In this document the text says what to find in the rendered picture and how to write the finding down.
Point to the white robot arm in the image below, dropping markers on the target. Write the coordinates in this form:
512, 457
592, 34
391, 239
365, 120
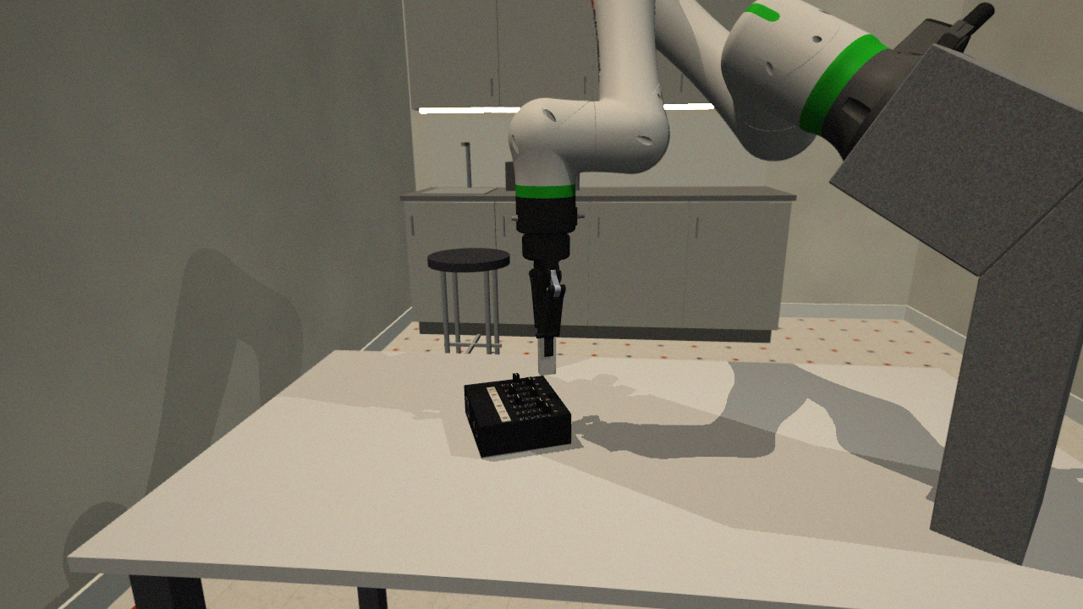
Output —
782, 58

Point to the black lighting desk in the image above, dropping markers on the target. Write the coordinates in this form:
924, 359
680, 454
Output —
503, 422

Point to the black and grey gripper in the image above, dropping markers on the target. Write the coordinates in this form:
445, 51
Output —
547, 294

